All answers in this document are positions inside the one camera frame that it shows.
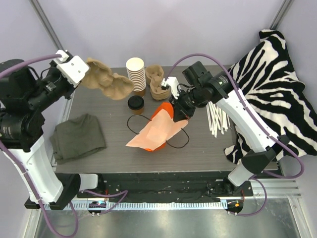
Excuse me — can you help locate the brown paper coffee cup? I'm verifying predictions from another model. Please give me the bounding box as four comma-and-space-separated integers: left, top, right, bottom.
131, 108, 144, 115

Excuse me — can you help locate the olive green cloth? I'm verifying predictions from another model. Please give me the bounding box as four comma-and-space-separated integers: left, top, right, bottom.
50, 114, 106, 165

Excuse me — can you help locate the pile of wrapped straws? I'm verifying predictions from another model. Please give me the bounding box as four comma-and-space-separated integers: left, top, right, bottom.
206, 102, 232, 138

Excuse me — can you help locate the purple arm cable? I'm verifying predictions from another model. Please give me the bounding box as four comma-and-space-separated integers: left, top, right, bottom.
164, 53, 305, 217
0, 55, 129, 238

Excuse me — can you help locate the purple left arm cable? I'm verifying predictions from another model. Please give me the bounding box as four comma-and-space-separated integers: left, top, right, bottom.
0, 55, 129, 238

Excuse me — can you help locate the single cardboard cup carrier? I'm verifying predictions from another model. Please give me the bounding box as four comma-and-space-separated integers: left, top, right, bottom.
80, 58, 134, 100

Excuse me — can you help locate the white slotted cable duct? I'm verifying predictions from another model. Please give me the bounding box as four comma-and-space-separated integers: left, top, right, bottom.
72, 200, 227, 211

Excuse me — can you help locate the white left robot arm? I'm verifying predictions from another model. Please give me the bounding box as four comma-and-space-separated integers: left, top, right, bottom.
0, 50, 106, 210

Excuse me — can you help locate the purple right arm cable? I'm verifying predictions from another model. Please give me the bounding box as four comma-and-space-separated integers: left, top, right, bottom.
164, 53, 305, 217

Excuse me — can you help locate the orange paper bag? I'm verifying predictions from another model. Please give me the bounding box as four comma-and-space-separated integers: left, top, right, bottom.
126, 102, 188, 152

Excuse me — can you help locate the zebra print blanket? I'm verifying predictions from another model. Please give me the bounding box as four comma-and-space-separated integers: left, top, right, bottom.
228, 29, 317, 157

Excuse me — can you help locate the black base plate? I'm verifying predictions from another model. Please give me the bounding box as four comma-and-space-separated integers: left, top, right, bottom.
76, 171, 255, 203

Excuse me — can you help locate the stack of paper cups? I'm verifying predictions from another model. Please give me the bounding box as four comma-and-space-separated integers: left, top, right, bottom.
126, 58, 146, 97

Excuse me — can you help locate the black plastic cup lid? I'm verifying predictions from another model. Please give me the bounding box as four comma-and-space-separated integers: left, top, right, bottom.
127, 95, 144, 111

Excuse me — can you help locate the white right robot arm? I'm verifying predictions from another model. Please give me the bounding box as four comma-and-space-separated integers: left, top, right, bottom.
161, 61, 290, 196

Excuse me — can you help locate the cardboard cup carrier stack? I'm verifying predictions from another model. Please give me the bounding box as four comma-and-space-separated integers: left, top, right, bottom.
145, 64, 170, 101

